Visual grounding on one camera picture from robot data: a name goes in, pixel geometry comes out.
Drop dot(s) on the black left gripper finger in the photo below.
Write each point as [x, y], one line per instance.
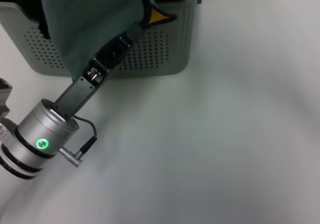
[136, 32]

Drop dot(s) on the teal towel with black border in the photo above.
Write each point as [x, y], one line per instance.
[95, 22]

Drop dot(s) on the green perforated plastic storage box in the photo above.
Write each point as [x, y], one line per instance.
[162, 52]

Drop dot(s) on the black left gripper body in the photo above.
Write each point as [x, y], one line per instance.
[77, 96]

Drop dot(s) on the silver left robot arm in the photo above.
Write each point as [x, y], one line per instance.
[42, 136]

